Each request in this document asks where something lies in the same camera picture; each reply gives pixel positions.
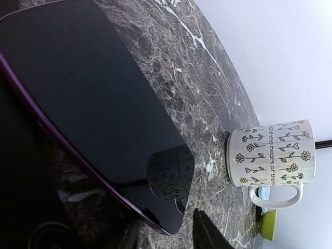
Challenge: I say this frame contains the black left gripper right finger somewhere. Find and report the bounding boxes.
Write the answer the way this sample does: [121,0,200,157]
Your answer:
[193,208,234,249]

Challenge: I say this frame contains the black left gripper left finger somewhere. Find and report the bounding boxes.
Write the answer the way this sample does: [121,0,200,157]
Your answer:
[121,220,141,249]

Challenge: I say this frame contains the purple-edged black smartphone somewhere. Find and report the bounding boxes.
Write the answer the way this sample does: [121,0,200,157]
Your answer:
[1,1,195,235]

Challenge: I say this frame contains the light blue phone case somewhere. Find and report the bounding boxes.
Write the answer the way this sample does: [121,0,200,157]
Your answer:
[257,187,271,200]

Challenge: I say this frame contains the lime green bowl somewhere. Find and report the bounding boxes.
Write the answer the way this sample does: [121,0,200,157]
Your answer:
[260,210,278,241]

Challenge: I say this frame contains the black smartphone lower stack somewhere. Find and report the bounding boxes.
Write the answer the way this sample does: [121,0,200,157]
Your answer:
[1,81,85,248]

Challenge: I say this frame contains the white floral mug yellow inside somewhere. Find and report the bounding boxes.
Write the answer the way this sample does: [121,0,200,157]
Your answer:
[226,119,316,209]

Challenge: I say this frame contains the black right corner post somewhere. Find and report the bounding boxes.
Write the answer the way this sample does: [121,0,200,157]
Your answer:
[315,140,332,149]

